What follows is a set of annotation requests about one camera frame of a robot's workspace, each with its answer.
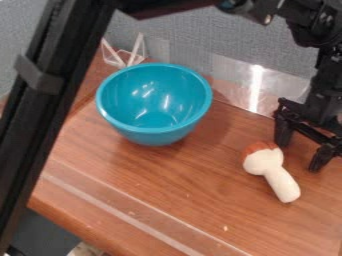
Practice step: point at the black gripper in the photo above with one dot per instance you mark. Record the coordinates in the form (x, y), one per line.
(313, 118)

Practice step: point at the white plush mushroom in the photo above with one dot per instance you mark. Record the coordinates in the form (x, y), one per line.
(262, 160)

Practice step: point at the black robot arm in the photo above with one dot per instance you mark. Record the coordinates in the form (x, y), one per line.
(53, 68)

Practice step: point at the blue plastic bowl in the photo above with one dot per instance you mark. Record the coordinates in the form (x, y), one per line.
(154, 102)

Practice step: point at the clear acrylic back barrier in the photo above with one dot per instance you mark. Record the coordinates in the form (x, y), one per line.
(245, 85)

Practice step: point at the clear acrylic barrier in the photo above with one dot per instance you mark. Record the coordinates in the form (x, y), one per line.
(245, 85)
(166, 228)

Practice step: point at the clear acrylic front barrier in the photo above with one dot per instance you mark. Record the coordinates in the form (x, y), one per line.
(166, 228)

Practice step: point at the clear acrylic corner bracket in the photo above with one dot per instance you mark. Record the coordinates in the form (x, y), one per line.
(122, 58)

